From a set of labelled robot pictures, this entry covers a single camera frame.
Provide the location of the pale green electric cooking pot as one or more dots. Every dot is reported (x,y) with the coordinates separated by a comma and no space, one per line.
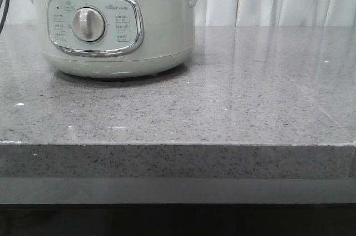
(115,38)

